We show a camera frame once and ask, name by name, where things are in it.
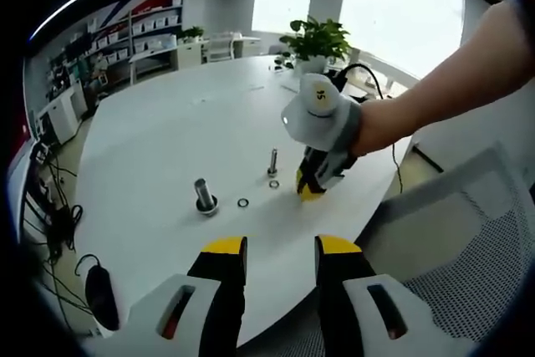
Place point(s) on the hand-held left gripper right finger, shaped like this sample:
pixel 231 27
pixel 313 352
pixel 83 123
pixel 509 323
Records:
pixel 340 277

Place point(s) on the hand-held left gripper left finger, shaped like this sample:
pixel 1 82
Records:
pixel 221 277

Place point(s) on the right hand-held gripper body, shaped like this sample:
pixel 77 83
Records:
pixel 309 127

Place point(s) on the thin threaded metal stud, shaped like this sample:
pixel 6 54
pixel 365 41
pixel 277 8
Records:
pixel 273 158

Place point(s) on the small metal washer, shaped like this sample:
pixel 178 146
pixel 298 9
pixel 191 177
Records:
pixel 270 184
pixel 239 202

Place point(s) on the thick threaded metal stud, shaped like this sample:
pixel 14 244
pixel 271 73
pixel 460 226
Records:
pixel 202 192

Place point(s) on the person's right hand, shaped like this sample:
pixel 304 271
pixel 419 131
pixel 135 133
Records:
pixel 376 127

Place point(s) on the large potted plant white pot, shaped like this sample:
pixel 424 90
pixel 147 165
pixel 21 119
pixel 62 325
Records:
pixel 317 39

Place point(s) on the grey mesh office chair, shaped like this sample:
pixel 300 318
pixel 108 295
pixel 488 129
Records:
pixel 439 223

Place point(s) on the white office chair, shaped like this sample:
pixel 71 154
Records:
pixel 219 49

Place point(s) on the black computer mouse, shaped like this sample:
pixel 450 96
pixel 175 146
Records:
pixel 102 294

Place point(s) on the small potted plant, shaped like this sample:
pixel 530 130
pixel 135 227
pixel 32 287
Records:
pixel 191 34

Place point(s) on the rows of white storage bins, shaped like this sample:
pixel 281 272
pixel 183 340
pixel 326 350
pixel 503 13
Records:
pixel 154 22

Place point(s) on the white shelving unit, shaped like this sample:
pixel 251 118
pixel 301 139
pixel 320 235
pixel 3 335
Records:
pixel 131 27

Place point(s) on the white desk cabinet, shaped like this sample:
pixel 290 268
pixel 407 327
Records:
pixel 62 114

